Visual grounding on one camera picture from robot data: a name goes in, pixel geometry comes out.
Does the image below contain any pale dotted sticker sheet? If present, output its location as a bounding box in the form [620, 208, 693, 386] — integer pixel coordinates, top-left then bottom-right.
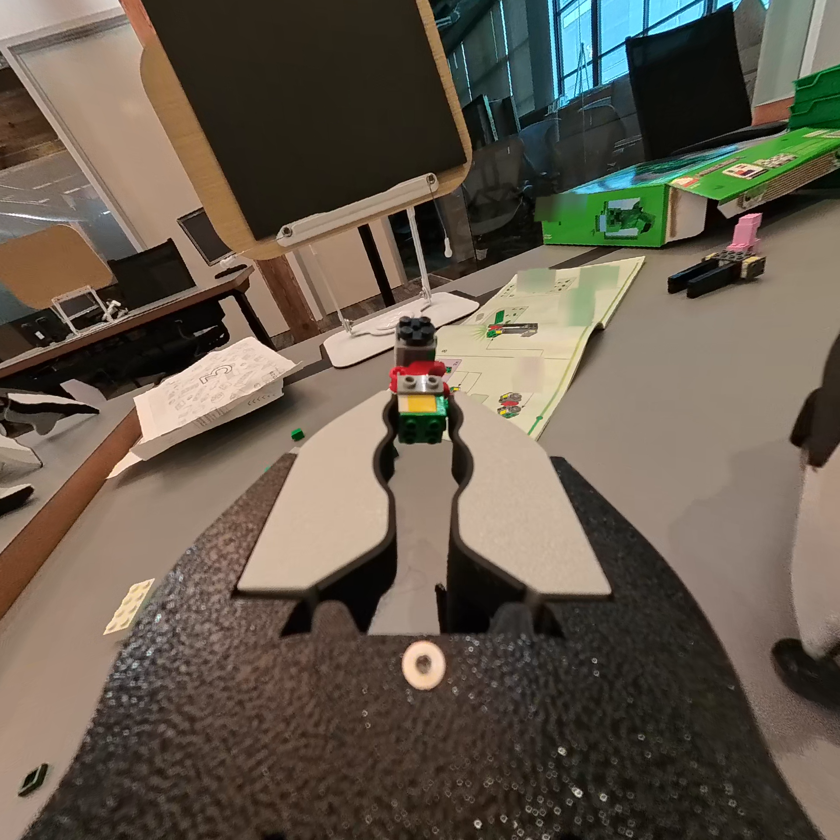
[104, 579, 156, 635]

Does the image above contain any stack of green plastic bins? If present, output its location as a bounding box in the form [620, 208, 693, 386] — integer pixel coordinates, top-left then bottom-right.
[791, 66, 840, 132]

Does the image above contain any black toy brick legs assembly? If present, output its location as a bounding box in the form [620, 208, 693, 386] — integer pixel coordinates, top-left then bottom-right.
[668, 251, 767, 299]

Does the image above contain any dark-framed window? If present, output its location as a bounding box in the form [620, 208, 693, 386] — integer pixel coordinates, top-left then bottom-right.
[551, 0, 769, 99]

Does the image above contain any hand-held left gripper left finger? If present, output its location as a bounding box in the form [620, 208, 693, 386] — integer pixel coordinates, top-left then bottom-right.
[235, 392, 399, 632]

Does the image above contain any white numbered paper bag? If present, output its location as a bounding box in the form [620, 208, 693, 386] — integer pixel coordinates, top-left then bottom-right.
[108, 336, 303, 480]

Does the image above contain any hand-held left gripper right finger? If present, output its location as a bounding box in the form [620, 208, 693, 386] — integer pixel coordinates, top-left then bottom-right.
[448, 390, 613, 632]

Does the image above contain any toy brick instruction booklet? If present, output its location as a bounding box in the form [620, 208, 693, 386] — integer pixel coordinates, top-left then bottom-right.
[433, 256, 647, 441]

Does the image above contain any green toy set box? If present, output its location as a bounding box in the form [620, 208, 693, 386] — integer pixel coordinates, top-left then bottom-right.
[535, 128, 840, 249]

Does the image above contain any small wooden panel on stand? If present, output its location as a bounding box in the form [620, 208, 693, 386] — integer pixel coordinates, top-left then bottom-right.
[0, 225, 126, 336]

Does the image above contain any grey computer monitor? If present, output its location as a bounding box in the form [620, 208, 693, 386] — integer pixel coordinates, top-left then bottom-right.
[177, 206, 227, 266]

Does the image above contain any wooden background desk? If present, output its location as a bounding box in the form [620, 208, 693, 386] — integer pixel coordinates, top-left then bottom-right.
[0, 266, 257, 385]

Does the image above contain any green red toy brick assembly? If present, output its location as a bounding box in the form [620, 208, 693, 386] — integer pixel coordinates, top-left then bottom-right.
[388, 315, 454, 447]

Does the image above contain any white lamp base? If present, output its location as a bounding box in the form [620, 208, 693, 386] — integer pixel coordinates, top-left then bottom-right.
[140, 0, 480, 368]

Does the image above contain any white and black chair base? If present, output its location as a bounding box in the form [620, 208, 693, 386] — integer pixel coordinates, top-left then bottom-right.
[0, 388, 101, 519]

